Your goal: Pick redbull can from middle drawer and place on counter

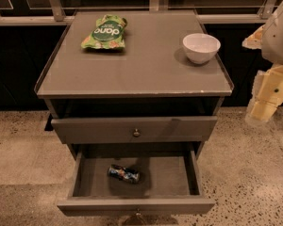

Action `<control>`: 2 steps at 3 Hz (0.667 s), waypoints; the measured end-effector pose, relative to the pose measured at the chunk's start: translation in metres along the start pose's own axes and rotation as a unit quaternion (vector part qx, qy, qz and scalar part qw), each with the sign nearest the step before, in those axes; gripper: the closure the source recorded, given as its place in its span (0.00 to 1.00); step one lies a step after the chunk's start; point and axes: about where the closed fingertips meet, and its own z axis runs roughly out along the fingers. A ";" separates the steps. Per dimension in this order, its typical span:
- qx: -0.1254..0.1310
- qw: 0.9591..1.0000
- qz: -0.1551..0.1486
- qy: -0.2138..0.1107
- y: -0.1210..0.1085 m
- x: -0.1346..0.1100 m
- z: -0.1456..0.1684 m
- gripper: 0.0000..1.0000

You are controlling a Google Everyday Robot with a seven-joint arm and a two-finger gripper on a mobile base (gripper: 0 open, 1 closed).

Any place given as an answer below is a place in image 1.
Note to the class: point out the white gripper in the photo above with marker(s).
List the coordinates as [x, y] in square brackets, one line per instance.
[278, 40]

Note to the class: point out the crushed redbull can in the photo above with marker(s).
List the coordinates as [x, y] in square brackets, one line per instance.
[124, 174]

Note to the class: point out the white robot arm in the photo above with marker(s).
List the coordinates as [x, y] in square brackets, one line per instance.
[271, 45]

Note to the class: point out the grey closed upper drawer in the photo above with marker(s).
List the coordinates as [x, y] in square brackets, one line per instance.
[120, 130]

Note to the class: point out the brass upper drawer knob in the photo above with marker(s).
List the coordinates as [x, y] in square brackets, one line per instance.
[136, 133]

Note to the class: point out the brass drawer knob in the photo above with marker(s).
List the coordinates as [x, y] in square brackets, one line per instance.
[136, 133]
[137, 219]

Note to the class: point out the grey open middle drawer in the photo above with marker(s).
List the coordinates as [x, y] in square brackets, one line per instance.
[169, 181]

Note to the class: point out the brass middle drawer knob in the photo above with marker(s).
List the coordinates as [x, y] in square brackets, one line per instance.
[137, 219]

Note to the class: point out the white bowl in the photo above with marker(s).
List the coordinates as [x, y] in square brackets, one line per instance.
[200, 48]

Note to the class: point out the grey cabinet with glass top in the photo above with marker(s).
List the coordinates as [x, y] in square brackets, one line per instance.
[151, 77]

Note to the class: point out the green snack bag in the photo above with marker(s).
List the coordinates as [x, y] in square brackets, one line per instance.
[108, 34]

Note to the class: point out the metal railing frame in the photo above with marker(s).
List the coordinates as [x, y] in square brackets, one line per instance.
[209, 11]

